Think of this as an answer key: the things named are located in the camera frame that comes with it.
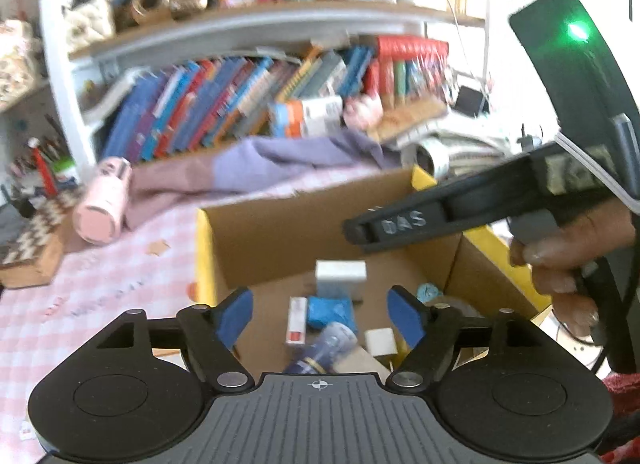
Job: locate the pink pig toy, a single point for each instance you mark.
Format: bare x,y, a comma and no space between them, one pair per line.
362,109

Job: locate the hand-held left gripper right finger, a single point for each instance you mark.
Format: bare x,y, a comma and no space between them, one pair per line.
405,315

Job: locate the pile of books and papers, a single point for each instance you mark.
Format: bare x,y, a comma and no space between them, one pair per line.
475,141

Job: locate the person's right hand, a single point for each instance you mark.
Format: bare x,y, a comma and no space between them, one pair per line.
565,249

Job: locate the small teal toy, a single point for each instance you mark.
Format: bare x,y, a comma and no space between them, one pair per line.
429,293

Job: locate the row of colourful books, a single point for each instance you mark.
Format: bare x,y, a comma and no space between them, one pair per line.
200,103

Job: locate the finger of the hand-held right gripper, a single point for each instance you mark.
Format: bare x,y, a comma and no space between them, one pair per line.
400,224

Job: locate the blue packet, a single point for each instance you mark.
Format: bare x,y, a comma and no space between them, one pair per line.
327,313

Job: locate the green lid jar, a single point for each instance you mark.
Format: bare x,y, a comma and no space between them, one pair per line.
67,173

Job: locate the yellow cardboard box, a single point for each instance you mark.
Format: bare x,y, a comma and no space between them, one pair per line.
280,239

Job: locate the black square device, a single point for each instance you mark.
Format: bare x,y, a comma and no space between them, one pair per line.
471,101

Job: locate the brown notebook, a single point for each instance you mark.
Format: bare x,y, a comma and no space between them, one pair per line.
410,118

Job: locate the white quilted bag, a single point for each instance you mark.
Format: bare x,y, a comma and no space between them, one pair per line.
87,18

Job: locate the wooden chess box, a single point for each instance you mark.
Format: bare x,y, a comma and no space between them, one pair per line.
35,244

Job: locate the orange white box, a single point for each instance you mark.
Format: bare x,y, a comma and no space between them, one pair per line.
310,108
305,128

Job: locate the large red dictionary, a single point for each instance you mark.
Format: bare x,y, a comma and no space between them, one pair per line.
412,48

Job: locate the pink bottle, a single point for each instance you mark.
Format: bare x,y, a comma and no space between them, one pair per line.
102,214

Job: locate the white bookshelf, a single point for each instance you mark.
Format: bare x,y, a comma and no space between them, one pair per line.
65,83

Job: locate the white red staple box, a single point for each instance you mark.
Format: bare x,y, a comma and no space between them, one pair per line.
297,319

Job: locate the small blue-capped glue bottle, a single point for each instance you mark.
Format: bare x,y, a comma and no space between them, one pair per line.
325,349

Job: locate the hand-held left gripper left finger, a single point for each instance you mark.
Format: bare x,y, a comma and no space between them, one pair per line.
236,316

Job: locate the large white charger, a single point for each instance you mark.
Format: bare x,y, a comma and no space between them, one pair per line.
340,278

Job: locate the small white charger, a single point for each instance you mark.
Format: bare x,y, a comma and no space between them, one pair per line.
381,341

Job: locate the purple pink cloth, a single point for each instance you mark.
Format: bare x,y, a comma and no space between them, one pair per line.
280,158

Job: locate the white printed tape roll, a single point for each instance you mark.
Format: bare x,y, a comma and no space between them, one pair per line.
434,157

